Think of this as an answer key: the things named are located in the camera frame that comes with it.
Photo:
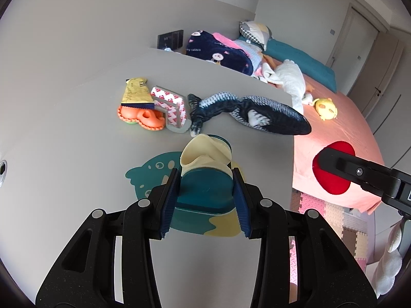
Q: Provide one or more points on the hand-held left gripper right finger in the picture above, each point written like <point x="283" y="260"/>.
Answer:
<point x="240" y="208"/>

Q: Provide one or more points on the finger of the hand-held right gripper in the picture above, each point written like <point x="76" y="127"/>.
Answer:
<point x="356" y="170"/>

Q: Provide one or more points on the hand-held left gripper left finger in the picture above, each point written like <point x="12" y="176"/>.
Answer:
<point x="168" y="205"/>

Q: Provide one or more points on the red rubber toy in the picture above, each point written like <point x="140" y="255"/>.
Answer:
<point x="334" y="184"/>

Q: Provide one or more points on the teal and cream whale toy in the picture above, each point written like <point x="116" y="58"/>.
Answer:
<point x="205" y="189"/>

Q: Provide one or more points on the orange rubber toy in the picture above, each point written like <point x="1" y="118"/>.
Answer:
<point x="141" y="117"/>

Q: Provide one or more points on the blue fish plush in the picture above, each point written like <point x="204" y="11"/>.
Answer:
<point x="276" y="115"/>

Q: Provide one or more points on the yellow snack packet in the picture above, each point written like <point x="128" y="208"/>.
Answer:
<point x="136" y="91"/>

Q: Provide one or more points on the pink bed cover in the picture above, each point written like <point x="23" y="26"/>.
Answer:
<point x="346" y="125"/>

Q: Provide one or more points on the yellow chick plush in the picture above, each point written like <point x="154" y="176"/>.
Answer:
<point x="326" y="109"/>

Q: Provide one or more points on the red patterned white box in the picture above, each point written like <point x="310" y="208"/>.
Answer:
<point x="171" y="106"/>

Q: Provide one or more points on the white goose plush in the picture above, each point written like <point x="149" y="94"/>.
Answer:
<point x="290" y="77"/>

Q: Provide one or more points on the teal pillow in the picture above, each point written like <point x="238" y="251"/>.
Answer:
<point x="298" y="61"/>

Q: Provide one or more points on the white door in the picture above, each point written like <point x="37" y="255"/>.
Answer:
<point x="353" y="38"/>

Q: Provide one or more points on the light blue blanket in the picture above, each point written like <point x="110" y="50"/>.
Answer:
<point x="252" y="53"/>

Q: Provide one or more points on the navy printed blanket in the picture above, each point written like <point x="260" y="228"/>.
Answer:
<point x="218" y="51"/>

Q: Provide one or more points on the pink cloth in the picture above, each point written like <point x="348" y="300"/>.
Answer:
<point x="224" y="40"/>

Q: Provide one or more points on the patchwork pillow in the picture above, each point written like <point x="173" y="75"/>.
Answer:
<point x="255" y="33"/>

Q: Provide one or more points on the black wall switch panel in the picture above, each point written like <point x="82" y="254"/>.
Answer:
<point x="170" y="39"/>

